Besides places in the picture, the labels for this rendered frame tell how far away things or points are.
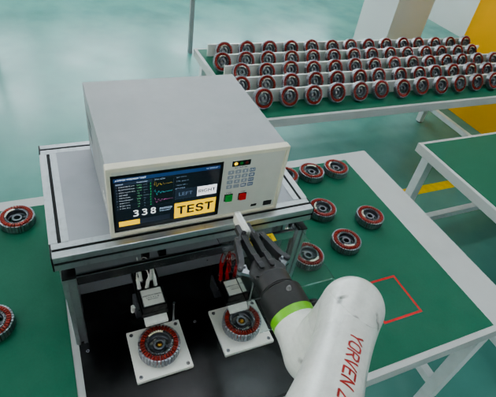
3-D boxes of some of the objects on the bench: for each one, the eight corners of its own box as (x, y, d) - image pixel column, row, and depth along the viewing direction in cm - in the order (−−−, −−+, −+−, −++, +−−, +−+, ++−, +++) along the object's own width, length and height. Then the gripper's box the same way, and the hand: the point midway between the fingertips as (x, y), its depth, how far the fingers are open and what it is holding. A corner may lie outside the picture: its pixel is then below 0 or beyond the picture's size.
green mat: (493, 324, 145) (494, 324, 145) (342, 383, 122) (342, 382, 122) (345, 160, 207) (345, 159, 207) (226, 177, 184) (226, 177, 184)
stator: (265, 336, 126) (267, 329, 123) (229, 347, 122) (231, 340, 119) (250, 305, 133) (252, 298, 131) (216, 314, 129) (217, 307, 126)
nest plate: (273, 342, 126) (274, 339, 125) (225, 358, 120) (225, 355, 120) (253, 301, 136) (253, 298, 135) (208, 313, 130) (208, 310, 129)
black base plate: (332, 378, 122) (334, 374, 121) (96, 466, 99) (95, 462, 97) (264, 256, 154) (265, 252, 152) (72, 301, 130) (72, 296, 128)
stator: (334, 206, 179) (336, 199, 177) (334, 224, 171) (337, 218, 168) (307, 202, 179) (309, 194, 177) (307, 220, 171) (309, 213, 168)
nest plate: (193, 367, 117) (194, 365, 116) (137, 385, 111) (137, 383, 111) (178, 321, 127) (178, 319, 126) (126, 335, 121) (126, 332, 120)
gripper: (247, 311, 89) (209, 231, 105) (302, 296, 94) (257, 221, 110) (252, 289, 84) (212, 209, 100) (310, 274, 89) (262, 199, 105)
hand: (241, 225), depth 102 cm, fingers closed
